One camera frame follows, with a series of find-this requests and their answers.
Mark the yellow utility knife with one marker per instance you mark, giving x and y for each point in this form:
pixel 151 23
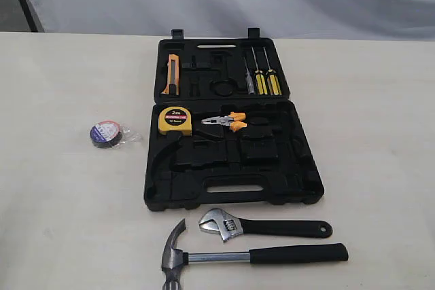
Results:
pixel 172 85

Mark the yellow black screwdriver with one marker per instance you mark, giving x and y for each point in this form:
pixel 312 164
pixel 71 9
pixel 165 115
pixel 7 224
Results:
pixel 259 75
pixel 272 79

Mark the adjustable wrench black handle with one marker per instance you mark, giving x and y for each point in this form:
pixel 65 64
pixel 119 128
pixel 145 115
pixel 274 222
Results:
pixel 218 221

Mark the right yellow black screwdriver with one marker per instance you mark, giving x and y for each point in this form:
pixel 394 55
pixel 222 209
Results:
pixel 272 79

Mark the black plastic tool case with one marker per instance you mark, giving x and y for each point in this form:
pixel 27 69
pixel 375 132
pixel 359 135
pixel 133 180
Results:
pixel 268 161

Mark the yellow 2m tape measure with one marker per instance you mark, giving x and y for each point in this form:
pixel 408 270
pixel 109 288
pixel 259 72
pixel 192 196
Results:
pixel 175 118

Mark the clear voltage tester screwdriver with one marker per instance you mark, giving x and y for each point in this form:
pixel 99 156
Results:
pixel 248 79

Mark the claw hammer black grip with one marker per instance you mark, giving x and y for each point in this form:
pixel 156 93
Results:
pixel 174 260

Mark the orange handled pliers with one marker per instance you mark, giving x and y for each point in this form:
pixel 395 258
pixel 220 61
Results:
pixel 234 121

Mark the black electrical tape roll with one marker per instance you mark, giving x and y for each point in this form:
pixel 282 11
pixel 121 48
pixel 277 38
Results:
pixel 109 134

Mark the left yellow black screwdriver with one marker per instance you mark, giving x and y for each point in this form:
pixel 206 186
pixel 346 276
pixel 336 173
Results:
pixel 259 75

